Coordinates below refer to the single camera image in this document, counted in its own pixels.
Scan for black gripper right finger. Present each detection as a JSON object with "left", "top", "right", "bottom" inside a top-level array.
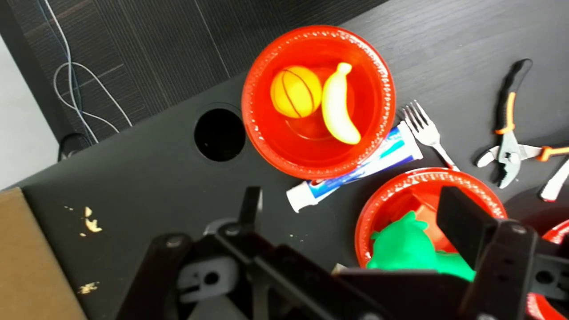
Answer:
[{"left": 436, "top": 184, "right": 503, "bottom": 271}]

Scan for large brown cardboard box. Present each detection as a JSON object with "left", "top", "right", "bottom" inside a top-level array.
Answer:
[{"left": 0, "top": 184, "right": 87, "bottom": 320}]

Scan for green rubber toy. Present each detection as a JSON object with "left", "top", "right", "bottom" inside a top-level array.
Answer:
[{"left": 367, "top": 209, "right": 479, "bottom": 282}]

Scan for white cable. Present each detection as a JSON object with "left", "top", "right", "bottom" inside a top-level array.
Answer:
[{"left": 41, "top": 0, "right": 135, "bottom": 147}]

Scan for yellow toy banana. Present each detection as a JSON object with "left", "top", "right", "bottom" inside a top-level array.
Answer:
[{"left": 320, "top": 60, "right": 363, "bottom": 147}]

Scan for pliers with orange black handles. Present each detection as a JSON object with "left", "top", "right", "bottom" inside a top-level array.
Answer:
[{"left": 475, "top": 56, "right": 569, "bottom": 191}]

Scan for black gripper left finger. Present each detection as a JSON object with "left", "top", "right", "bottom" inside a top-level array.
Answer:
[{"left": 237, "top": 184, "right": 265, "bottom": 236}]

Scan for white blue toothpaste tube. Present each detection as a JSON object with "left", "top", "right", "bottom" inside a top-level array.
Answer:
[{"left": 285, "top": 118, "right": 425, "bottom": 214}]

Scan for orange wooden block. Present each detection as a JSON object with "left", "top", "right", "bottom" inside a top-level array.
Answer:
[{"left": 411, "top": 188, "right": 443, "bottom": 236}]

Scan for toy orange fruit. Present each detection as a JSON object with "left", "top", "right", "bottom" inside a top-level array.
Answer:
[{"left": 269, "top": 63, "right": 326, "bottom": 120}]

